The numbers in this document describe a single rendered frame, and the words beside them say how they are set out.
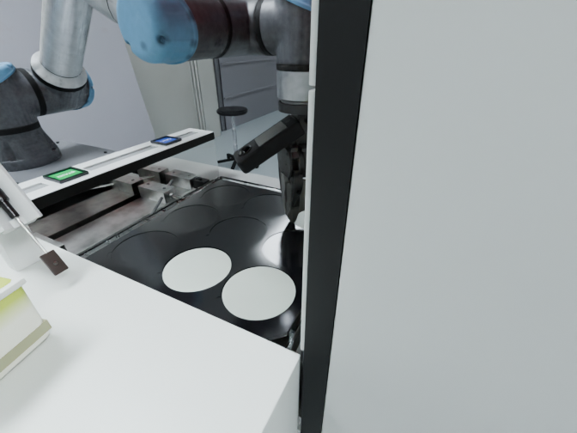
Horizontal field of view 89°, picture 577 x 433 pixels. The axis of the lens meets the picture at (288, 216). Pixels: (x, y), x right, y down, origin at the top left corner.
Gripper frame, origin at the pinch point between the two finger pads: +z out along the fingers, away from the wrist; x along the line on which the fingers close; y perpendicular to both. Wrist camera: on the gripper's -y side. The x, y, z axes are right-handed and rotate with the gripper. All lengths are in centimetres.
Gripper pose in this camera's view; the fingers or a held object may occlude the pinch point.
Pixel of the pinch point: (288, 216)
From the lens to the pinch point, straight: 54.4
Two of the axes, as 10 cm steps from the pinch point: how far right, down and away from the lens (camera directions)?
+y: 9.5, -1.6, 2.6
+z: 0.0, 8.6, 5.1
